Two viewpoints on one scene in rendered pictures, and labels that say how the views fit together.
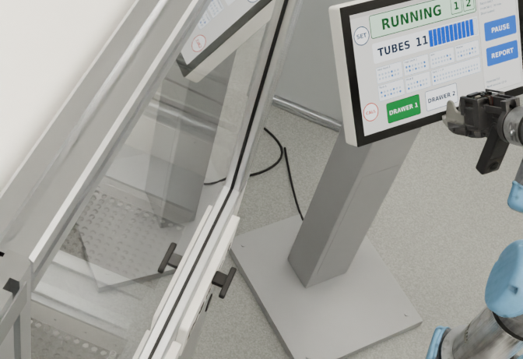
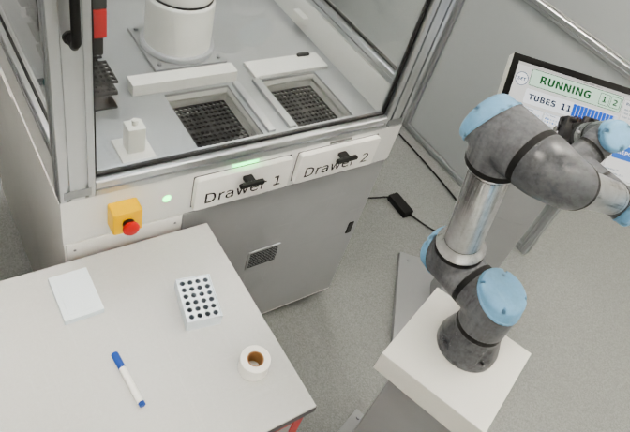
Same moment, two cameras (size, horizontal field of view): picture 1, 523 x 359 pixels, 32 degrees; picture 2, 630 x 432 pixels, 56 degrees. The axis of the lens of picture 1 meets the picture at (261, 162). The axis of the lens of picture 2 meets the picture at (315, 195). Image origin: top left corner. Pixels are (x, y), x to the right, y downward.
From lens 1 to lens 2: 0.94 m
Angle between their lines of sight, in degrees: 27
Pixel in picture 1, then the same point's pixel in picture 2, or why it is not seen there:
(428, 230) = (543, 334)
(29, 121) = not seen: outside the picture
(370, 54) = (522, 93)
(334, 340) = not seen: hidden behind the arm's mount
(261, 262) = (412, 275)
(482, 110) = (570, 126)
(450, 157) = (590, 307)
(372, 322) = not seen: hidden behind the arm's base
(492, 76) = (611, 166)
